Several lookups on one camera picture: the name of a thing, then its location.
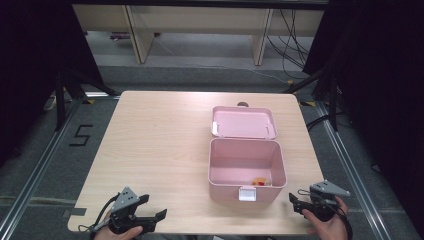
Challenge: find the pink storage box with lid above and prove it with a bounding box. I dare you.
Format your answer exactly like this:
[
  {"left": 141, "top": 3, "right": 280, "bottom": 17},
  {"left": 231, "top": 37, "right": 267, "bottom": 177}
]
[{"left": 207, "top": 101, "right": 288, "bottom": 203}]

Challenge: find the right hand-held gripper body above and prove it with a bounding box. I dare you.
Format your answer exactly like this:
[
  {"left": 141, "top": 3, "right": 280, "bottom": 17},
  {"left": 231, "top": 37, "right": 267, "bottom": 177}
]
[{"left": 307, "top": 179, "right": 351, "bottom": 223}]

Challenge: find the thick black floor cable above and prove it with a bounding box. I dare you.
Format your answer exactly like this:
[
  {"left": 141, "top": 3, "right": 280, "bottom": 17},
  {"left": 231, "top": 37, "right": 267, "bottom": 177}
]
[{"left": 305, "top": 113, "right": 344, "bottom": 132}]

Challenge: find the small orange red toy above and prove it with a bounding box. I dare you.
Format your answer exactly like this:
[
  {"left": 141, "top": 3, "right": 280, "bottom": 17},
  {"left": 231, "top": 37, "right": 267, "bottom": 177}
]
[{"left": 251, "top": 177, "right": 272, "bottom": 187}]

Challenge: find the person's left hand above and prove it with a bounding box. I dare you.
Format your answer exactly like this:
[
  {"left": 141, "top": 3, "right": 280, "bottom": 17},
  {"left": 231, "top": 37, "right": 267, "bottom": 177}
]
[{"left": 94, "top": 225, "right": 144, "bottom": 240}]

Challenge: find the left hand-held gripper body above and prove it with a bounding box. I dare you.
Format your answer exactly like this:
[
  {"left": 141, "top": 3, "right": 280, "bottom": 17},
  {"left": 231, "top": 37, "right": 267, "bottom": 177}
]
[{"left": 107, "top": 186, "right": 158, "bottom": 235}]

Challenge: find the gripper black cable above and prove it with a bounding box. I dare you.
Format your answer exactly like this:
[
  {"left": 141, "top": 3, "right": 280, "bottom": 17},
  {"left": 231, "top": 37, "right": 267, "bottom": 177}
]
[
  {"left": 297, "top": 188, "right": 354, "bottom": 240},
  {"left": 77, "top": 192, "right": 120, "bottom": 233}
]

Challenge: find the black metal stand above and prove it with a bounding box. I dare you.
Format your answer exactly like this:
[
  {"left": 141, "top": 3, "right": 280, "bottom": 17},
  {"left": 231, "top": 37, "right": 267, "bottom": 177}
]
[
  {"left": 283, "top": 61, "right": 340, "bottom": 132},
  {"left": 54, "top": 66, "right": 118, "bottom": 132}
]

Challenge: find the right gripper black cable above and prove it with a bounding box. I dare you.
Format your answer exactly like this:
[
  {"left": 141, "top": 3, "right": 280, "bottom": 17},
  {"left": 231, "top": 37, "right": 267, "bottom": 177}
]
[{"left": 297, "top": 188, "right": 354, "bottom": 240}]

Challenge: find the aluminium floor rail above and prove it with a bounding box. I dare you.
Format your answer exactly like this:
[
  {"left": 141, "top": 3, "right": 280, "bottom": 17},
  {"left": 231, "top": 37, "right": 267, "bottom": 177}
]
[
  {"left": 0, "top": 91, "right": 121, "bottom": 240},
  {"left": 314, "top": 100, "right": 393, "bottom": 240}
]

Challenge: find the black curtain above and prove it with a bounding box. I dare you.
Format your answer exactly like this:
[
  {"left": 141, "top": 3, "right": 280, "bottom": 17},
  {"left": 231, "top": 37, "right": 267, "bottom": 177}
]
[
  {"left": 0, "top": 0, "right": 105, "bottom": 168},
  {"left": 302, "top": 0, "right": 424, "bottom": 231}
]

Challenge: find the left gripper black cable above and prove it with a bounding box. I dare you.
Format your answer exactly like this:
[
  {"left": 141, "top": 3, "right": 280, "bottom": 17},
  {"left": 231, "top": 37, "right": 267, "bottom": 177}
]
[{"left": 77, "top": 192, "right": 120, "bottom": 233}]

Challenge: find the grey tape strip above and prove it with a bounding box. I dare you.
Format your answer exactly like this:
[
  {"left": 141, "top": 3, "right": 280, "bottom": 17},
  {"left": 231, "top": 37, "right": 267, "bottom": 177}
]
[{"left": 61, "top": 207, "right": 88, "bottom": 218}]

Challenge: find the bundle of black cables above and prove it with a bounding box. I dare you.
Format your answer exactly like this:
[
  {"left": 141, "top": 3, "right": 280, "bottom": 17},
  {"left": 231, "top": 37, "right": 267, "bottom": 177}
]
[{"left": 265, "top": 8, "right": 314, "bottom": 80}]

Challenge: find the person's right hand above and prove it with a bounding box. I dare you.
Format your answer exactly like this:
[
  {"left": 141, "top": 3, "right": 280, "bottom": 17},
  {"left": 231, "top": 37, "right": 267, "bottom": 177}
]
[{"left": 301, "top": 195, "right": 350, "bottom": 240}]

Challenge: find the beige wooden desk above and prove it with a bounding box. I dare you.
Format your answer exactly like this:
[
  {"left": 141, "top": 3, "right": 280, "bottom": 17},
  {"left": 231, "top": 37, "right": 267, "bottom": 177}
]
[{"left": 72, "top": 4, "right": 326, "bottom": 67}]

